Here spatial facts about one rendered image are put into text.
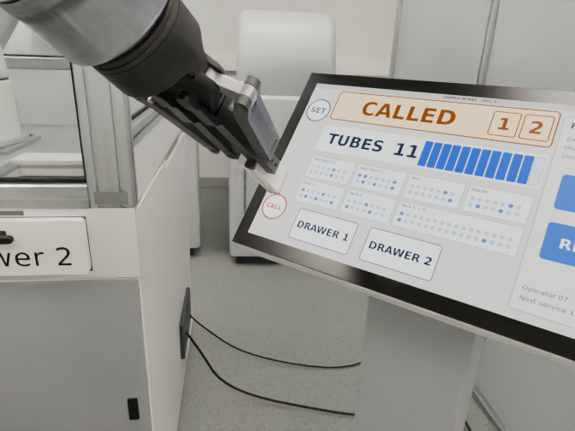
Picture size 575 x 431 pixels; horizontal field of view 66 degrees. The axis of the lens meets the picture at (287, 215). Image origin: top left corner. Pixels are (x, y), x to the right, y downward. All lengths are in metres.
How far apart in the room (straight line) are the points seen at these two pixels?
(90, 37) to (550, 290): 0.47
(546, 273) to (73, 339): 0.86
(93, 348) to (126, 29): 0.82
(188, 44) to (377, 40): 3.88
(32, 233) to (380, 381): 0.66
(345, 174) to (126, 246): 0.47
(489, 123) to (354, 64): 3.48
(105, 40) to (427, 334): 0.56
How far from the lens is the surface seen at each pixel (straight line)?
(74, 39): 0.29
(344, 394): 1.84
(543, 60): 1.61
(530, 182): 0.58
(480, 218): 0.56
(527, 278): 0.54
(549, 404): 1.62
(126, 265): 0.92
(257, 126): 0.36
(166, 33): 0.31
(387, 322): 0.70
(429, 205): 0.58
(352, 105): 0.69
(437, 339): 0.68
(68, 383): 1.11
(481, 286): 0.54
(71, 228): 0.89
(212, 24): 4.00
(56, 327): 1.03
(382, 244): 0.57
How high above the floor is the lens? 1.23
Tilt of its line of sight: 21 degrees down
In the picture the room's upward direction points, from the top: 2 degrees clockwise
